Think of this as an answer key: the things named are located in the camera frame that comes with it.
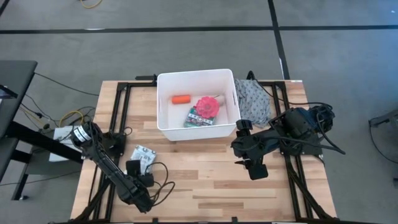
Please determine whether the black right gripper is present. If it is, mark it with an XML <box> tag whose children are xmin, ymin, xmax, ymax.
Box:
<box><xmin>230</xmin><ymin>136</ymin><xmax>269</xmax><ymax>181</ymax></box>

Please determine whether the green white medical box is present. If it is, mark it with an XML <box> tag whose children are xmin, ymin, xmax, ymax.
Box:
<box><xmin>183</xmin><ymin>106</ymin><xmax>217</xmax><ymax>129</ymax></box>

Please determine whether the pink flower-shaped container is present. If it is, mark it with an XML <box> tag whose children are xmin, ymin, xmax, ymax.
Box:
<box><xmin>195</xmin><ymin>96</ymin><xmax>221</xmax><ymax>119</ymax></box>

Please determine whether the orange bandage roll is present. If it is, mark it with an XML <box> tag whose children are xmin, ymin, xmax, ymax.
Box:
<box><xmin>171</xmin><ymin>94</ymin><xmax>192</xmax><ymax>105</ymax></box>

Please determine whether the white perforated plastic basket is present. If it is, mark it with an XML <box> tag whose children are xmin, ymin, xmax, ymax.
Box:
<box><xmin>156</xmin><ymin>68</ymin><xmax>242</xmax><ymax>142</ymax></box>

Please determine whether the white plastic bag blue print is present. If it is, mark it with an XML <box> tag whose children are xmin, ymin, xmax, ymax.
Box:
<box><xmin>129</xmin><ymin>144</ymin><xmax>157</xmax><ymax>175</ymax></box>

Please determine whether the grey patterned cloth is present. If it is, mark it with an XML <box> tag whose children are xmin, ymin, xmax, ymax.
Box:
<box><xmin>233</xmin><ymin>78</ymin><xmax>272</xmax><ymax>128</ymax></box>

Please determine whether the black desk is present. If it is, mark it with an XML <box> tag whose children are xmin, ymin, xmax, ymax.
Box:
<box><xmin>0</xmin><ymin>60</ymin><xmax>84</xmax><ymax>200</ymax></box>

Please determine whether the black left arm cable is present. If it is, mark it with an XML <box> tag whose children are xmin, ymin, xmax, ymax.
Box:
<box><xmin>148</xmin><ymin>161</ymin><xmax>176</xmax><ymax>207</ymax></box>

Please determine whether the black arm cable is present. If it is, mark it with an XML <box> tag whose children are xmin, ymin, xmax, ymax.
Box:
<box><xmin>270</xmin><ymin>104</ymin><xmax>346</xmax><ymax>156</ymax></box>
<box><xmin>148</xmin><ymin>161</ymin><xmax>176</xmax><ymax>207</ymax></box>

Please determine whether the yellow coiled cable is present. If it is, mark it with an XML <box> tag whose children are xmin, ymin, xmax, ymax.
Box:
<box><xmin>58</xmin><ymin>110</ymin><xmax>86</xmax><ymax>128</ymax></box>

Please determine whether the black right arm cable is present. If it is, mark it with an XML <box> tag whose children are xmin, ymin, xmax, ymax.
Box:
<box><xmin>270</xmin><ymin>104</ymin><xmax>346</xmax><ymax>156</ymax></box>

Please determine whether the yellow floor cable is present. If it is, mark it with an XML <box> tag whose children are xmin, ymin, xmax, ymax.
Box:
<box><xmin>80</xmin><ymin>0</ymin><xmax>104</xmax><ymax>9</ymax></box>

